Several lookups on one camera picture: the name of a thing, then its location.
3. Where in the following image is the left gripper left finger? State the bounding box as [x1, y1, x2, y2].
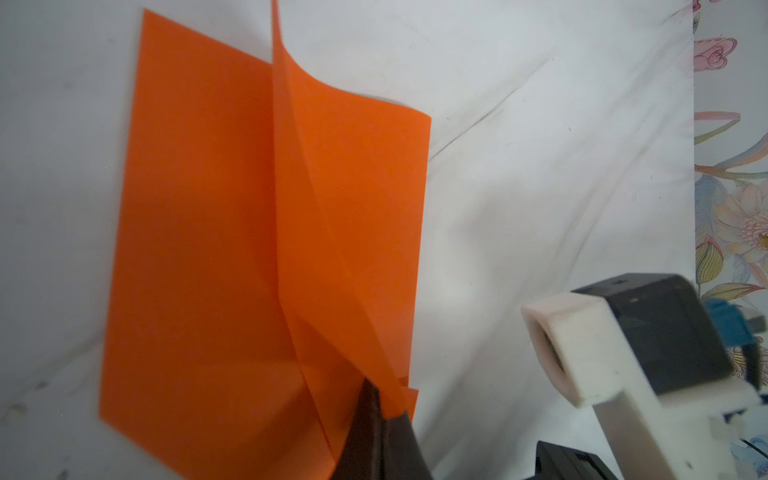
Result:
[330, 380, 382, 480]

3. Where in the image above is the orange square paper sheet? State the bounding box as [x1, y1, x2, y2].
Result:
[100, 11, 431, 479]

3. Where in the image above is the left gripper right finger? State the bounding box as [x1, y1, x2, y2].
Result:
[380, 413, 433, 480]

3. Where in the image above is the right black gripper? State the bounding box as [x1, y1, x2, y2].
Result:
[528, 441, 617, 480]

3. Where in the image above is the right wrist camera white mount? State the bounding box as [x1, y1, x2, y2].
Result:
[521, 273, 767, 479]

